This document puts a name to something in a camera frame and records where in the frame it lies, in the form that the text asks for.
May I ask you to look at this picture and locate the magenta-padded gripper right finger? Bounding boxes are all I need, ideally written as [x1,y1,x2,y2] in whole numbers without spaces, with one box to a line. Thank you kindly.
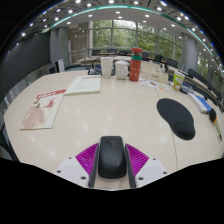
[124,143,170,190]

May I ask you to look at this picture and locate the white lidded mug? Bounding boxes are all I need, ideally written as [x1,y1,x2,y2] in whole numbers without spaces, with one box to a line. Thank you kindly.
[114,59,130,81]

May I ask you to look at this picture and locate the black conference desk unit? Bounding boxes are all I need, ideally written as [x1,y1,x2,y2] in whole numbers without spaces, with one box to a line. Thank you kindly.
[179,81,194,94]

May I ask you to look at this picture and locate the white paper document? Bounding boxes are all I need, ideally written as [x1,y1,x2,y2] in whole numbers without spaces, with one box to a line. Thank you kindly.
[64,75,102,96]

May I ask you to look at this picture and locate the white paper cup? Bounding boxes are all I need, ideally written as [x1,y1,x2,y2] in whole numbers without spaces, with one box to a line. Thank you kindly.
[100,56,114,80]

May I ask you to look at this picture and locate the colourful printed sheet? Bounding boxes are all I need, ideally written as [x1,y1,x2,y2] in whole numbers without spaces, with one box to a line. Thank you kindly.
[138,78,170,93]

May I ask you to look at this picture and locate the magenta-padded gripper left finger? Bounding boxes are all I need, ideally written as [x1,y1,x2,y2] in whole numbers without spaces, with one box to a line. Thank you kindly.
[54,142,101,189]

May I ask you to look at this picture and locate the black chairs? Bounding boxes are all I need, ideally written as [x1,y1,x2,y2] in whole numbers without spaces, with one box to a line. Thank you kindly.
[91,49,224,111]

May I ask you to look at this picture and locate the black mouse pad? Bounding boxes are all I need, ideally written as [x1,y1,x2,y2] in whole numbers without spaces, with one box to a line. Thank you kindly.
[156,97,197,141]

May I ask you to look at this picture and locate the red bottle with green band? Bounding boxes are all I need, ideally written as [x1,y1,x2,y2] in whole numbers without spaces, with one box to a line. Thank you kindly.
[128,46,144,83]

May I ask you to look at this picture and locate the white and blue book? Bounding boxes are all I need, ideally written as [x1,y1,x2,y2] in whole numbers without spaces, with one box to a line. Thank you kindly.
[187,92,213,115]

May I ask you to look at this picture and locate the black computer mouse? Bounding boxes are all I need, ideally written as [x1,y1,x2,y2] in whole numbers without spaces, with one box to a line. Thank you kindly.
[97,135,128,181]

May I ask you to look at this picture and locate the red and white booklet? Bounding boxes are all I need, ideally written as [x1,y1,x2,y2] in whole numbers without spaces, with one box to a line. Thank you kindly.
[19,88,68,131]

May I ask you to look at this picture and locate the ceiling lights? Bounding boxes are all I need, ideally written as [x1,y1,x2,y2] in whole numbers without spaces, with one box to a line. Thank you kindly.
[14,0,223,68]

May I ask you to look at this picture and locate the white cardboard box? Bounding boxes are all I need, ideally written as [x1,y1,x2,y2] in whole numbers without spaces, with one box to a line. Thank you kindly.
[140,61,169,84]

